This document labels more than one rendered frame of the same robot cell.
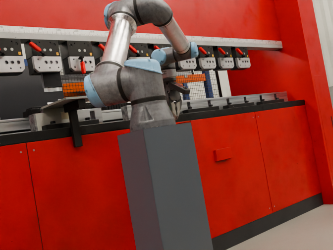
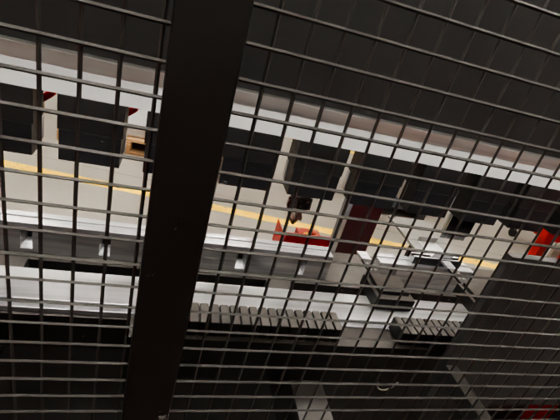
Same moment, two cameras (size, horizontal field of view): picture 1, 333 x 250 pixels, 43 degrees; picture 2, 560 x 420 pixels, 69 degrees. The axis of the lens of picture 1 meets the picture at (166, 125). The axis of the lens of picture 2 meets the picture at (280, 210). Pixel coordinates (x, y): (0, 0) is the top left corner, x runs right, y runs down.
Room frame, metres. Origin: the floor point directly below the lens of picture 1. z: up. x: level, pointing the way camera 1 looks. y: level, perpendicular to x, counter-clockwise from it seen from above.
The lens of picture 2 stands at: (3.60, 0.51, 1.66)
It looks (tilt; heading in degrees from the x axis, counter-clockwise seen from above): 26 degrees down; 203
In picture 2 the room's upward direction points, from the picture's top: 16 degrees clockwise
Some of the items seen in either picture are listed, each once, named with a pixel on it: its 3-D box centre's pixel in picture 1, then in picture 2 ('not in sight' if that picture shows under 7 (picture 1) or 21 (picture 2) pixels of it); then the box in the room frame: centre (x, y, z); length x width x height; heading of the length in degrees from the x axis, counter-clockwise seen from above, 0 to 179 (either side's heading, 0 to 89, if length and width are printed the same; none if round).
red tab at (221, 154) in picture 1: (223, 154); not in sight; (2.71, -0.33, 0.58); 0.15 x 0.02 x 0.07; 132
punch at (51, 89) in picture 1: (51, 82); (457, 227); (2.15, 0.54, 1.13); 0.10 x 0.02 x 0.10; 132
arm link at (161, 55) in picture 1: (164, 56); not in sight; (2.02, -0.05, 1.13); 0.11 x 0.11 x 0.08; 72
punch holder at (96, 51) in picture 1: (108, 57); (374, 177); (2.39, 0.26, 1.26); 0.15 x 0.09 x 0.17; 132
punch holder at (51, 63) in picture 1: (43, 57); (480, 195); (2.13, 0.56, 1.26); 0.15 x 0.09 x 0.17; 132
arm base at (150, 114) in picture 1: (150, 113); not in sight; (1.37, 0.04, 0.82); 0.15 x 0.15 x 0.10
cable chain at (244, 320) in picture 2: (129, 105); (247, 322); (2.96, 0.24, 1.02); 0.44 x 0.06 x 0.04; 132
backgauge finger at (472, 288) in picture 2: (42, 109); (467, 283); (2.27, 0.65, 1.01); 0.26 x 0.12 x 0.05; 42
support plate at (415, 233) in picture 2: (69, 102); (421, 236); (2.04, 0.45, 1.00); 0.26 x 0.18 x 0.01; 42
